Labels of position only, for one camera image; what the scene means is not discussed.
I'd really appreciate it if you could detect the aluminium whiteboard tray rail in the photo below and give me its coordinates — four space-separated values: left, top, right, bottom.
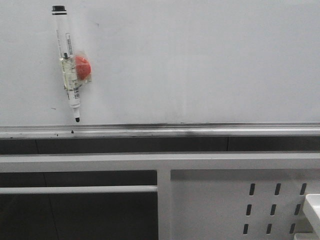
0 122 320 140

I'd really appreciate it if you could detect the white metal pegboard frame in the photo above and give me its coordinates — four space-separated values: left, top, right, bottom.
0 152 320 240

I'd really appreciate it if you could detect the red round magnet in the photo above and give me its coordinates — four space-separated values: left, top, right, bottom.
74 51 92 84

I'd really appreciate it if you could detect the white whiteboard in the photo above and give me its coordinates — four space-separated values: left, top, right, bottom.
0 0 320 126

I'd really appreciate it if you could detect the white whiteboard marker black cap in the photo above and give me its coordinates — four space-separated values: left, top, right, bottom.
51 5 81 123

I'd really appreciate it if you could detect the white plastic bin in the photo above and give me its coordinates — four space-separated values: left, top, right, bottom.
293 193 320 240

